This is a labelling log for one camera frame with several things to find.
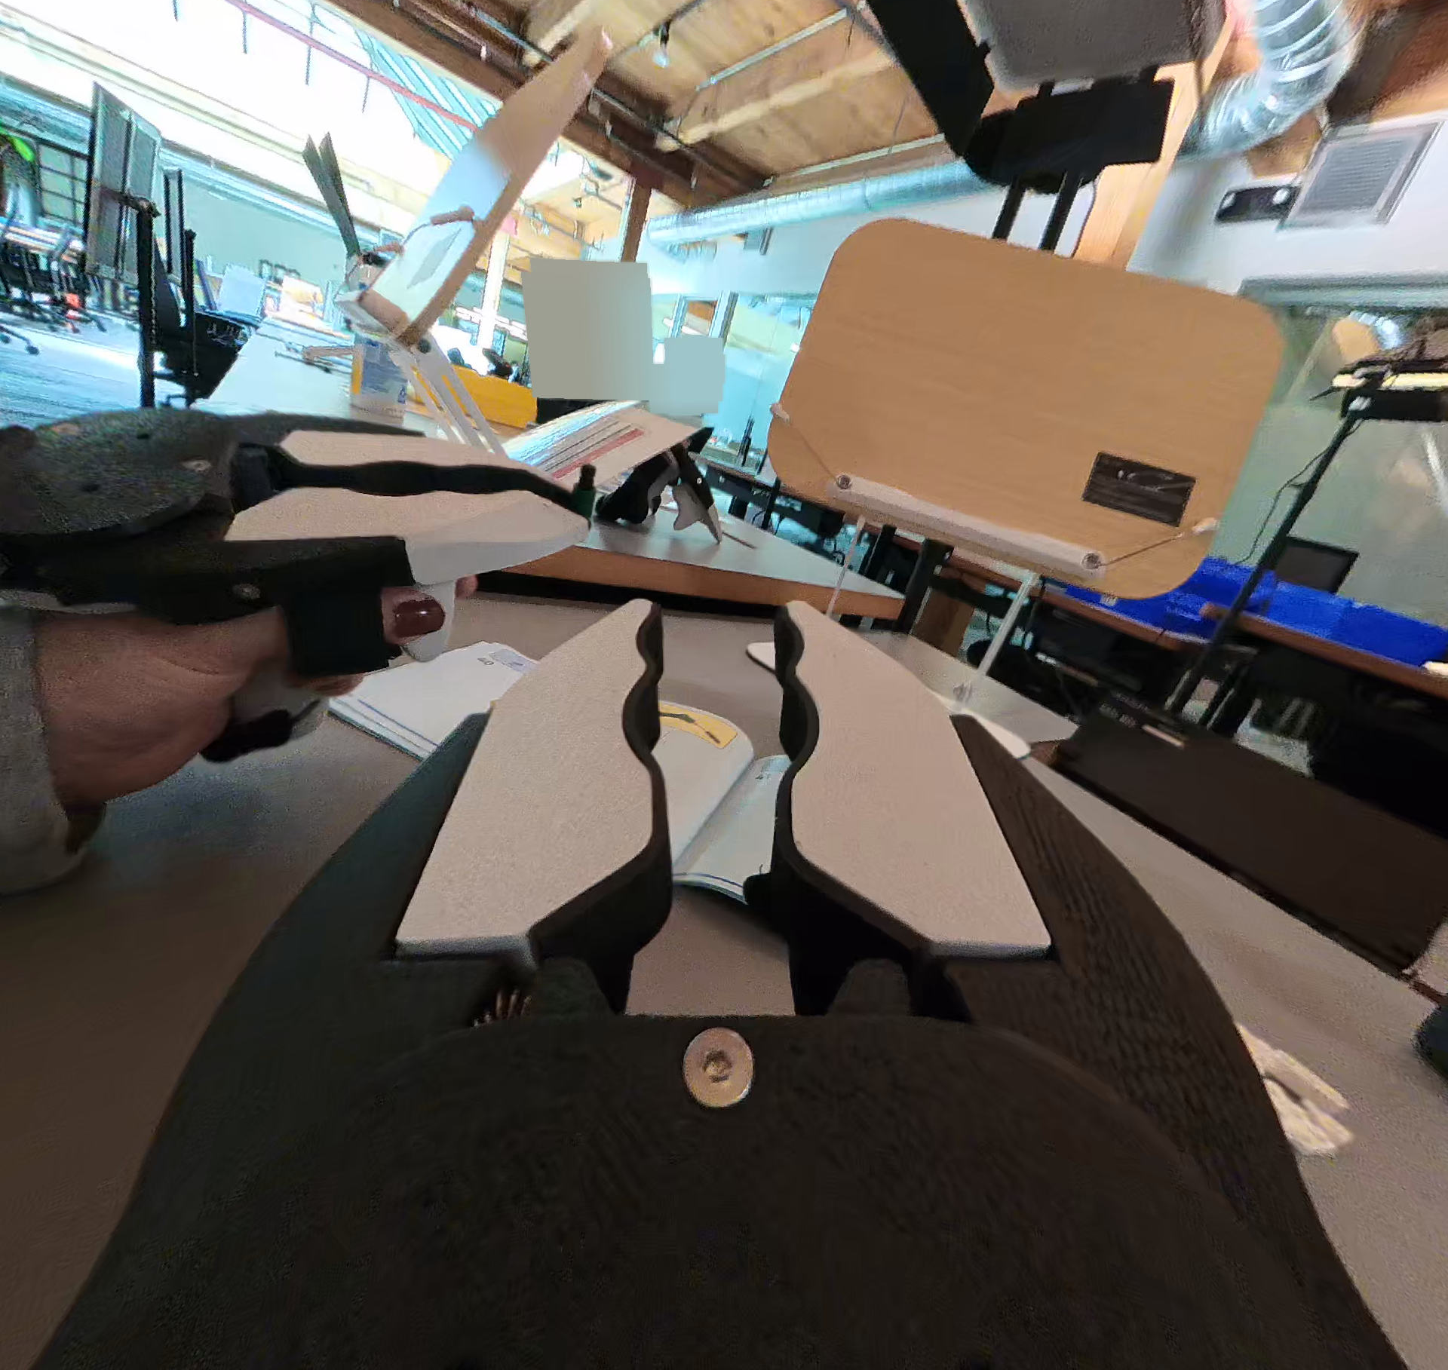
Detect black tripod with device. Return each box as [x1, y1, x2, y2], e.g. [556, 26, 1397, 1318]
[1164, 354, 1448, 716]

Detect black folding stand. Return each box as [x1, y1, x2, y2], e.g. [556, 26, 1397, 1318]
[591, 430, 728, 545]

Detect open instruction booklet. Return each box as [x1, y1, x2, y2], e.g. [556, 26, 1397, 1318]
[328, 643, 797, 906]

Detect black office chair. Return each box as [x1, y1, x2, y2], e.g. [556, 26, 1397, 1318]
[140, 202, 247, 411]

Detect large silver ventilation duct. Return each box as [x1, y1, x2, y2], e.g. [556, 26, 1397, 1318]
[1183, 0, 1360, 158]

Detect grey panel on black mount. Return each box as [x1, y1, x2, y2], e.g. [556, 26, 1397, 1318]
[856, 0, 1235, 254]

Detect wooden desk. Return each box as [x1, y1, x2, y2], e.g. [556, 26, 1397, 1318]
[482, 506, 908, 624]

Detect person's left forearm grey sleeve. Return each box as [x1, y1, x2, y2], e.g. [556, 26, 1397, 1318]
[0, 611, 107, 901]

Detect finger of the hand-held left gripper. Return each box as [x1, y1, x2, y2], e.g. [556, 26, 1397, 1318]
[224, 489, 591, 668]
[272, 430, 579, 507]

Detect row of blue plastic bins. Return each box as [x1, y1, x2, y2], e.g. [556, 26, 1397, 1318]
[1060, 552, 1448, 672]

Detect wooden book stand black label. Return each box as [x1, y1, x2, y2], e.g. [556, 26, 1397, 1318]
[746, 215, 1290, 708]

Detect white tub blue label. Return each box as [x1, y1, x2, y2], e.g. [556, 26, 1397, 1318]
[349, 332, 409, 425]

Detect black computer monitor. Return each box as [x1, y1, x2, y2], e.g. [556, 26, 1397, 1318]
[81, 80, 165, 292]

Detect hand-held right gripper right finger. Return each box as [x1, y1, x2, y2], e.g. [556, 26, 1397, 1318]
[773, 598, 1058, 1008]

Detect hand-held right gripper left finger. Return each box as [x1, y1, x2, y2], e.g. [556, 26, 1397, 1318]
[393, 598, 674, 992]

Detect person's left hand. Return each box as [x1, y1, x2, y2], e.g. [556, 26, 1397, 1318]
[31, 577, 482, 807]

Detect white air vent grille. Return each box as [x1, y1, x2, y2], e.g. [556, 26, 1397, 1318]
[1283, 121, 1448, 232]

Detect striped instruction booklet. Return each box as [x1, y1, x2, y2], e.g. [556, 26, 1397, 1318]
[498, 399, 704, 489]

